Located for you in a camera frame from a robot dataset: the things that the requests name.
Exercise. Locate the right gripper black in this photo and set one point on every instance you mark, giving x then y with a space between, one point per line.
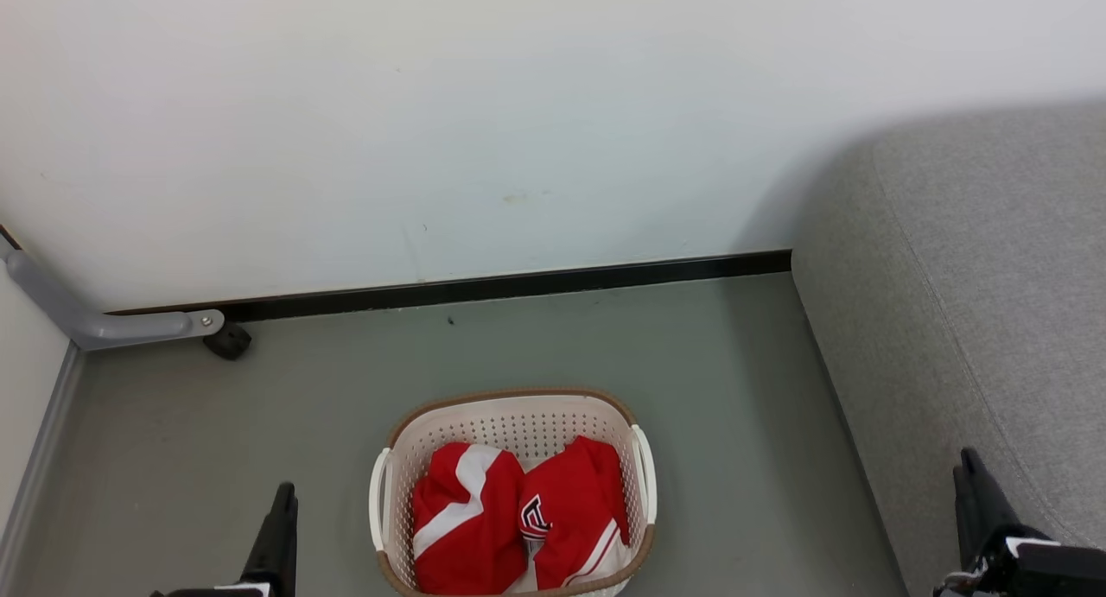
1054 571

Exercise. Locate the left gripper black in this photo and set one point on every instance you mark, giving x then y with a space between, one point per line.
216 592

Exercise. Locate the red garment white stripe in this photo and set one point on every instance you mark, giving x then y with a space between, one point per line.
449 545

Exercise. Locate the red white garment letter print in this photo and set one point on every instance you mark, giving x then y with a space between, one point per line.
579 493

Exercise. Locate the grey fabric sofa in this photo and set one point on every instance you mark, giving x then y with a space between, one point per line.
950 277

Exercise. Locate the black caster wheel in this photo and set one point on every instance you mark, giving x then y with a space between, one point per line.
229 342

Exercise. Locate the cream laundry basket brown rim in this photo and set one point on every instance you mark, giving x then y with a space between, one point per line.
518 415

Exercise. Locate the grey metal frame leg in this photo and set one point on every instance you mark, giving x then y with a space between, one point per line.
104 327

